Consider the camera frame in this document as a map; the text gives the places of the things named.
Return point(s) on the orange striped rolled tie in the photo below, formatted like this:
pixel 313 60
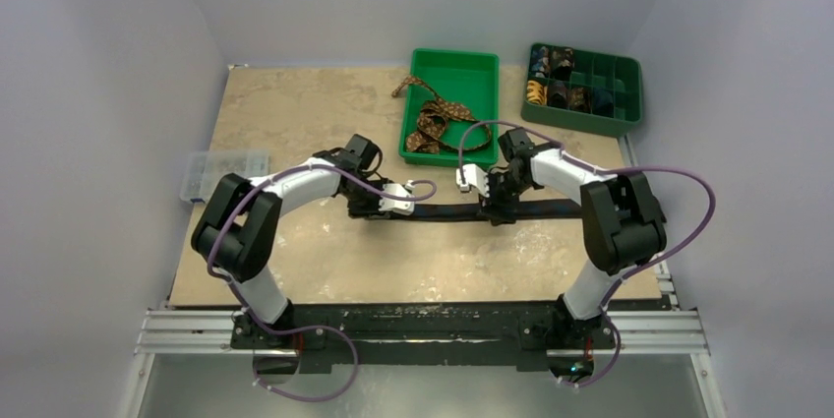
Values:
pixel 536 93

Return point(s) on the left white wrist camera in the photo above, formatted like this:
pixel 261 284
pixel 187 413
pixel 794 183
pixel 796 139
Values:
pixel 397 198

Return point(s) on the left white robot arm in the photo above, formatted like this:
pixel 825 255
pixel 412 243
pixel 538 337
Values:
pixel 236 232

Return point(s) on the brown patterned tie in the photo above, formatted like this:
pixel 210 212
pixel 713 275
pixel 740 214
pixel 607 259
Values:
pixel 434 119

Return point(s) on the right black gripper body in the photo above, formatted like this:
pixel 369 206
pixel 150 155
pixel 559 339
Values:
pixel 495 208

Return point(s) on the blue patterned rolled tie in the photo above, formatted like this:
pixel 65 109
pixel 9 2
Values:
pixel 539 64

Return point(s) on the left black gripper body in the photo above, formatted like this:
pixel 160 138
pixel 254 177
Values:
pixel 364 202

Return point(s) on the dark navy striped tie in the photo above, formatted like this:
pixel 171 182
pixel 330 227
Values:
pixel 526 210

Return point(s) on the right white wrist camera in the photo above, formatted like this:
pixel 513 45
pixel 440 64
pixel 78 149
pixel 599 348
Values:
pixel 471 177

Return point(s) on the clear plastic parts box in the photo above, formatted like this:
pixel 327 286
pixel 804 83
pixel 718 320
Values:
pixel 204 169

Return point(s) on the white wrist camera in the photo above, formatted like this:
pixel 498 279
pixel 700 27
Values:
pixel 397 198
pixel 471 177

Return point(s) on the navy rolled tie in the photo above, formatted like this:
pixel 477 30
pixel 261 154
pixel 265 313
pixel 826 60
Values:
pixel 602 103

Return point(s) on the bright green plastic tray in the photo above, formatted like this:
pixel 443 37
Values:
pixel 470 78

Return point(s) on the dark green compartment organizer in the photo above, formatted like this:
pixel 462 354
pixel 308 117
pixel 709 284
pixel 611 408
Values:
pixel 620 75

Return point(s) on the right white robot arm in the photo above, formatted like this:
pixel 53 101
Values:
pixel 622 222

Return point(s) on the black mounting base rail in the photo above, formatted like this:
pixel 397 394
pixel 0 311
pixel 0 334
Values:
pixel 530 336

